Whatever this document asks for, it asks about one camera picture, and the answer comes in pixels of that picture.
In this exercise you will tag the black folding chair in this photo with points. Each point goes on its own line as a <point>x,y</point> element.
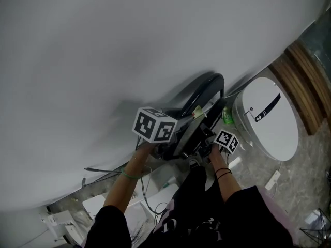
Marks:
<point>217,83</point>

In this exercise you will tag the white power strip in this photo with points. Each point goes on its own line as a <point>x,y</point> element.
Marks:
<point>272,181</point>

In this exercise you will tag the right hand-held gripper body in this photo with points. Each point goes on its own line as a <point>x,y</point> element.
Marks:
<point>226,141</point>

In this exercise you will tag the black pole stand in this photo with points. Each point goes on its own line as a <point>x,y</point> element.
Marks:
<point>83,182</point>

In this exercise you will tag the green sticky note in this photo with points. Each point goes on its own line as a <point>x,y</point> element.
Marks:
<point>199,111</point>

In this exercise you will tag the person's left forearm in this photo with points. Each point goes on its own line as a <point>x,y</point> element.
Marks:
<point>126,187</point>

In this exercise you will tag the black flat bar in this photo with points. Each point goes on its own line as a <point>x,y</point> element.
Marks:
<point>103,170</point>

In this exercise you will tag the green bottle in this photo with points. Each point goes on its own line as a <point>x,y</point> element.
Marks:
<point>228,115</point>

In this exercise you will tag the white sneaker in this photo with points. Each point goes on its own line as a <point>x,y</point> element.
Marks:
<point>194,163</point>

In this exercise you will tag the wooden steps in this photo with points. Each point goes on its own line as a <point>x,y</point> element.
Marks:
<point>302,86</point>

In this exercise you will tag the white oval smart toilet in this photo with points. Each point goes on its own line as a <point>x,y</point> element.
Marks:
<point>269,123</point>

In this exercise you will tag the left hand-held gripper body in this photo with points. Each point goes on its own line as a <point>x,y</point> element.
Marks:
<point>152,125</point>

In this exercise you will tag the person's right forearm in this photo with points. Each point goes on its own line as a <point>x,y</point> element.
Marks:
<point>225,185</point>

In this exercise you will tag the person's black trousers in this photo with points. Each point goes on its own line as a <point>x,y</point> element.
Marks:
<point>194,182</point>

